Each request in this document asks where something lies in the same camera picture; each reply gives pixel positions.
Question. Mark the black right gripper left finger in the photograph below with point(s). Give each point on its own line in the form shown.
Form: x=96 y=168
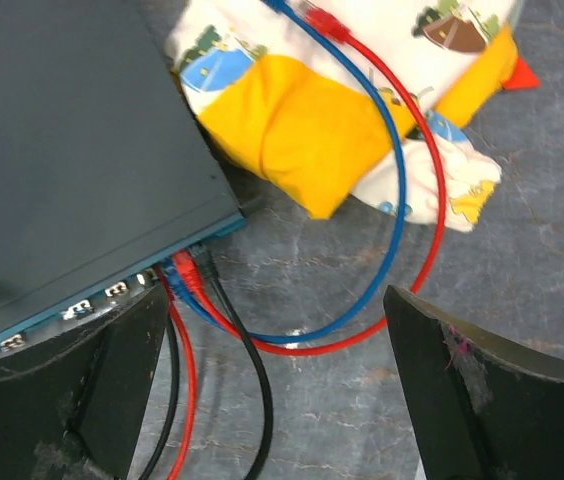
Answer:
x=72 y=407

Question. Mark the dark grey network switch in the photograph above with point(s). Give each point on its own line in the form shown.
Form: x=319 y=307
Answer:
x=103 y=170

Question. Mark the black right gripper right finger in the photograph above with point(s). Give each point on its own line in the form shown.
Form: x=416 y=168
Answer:
x=481 y=406

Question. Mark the patterned white yellow cloth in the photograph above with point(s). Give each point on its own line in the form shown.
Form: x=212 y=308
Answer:
x=284 y=109

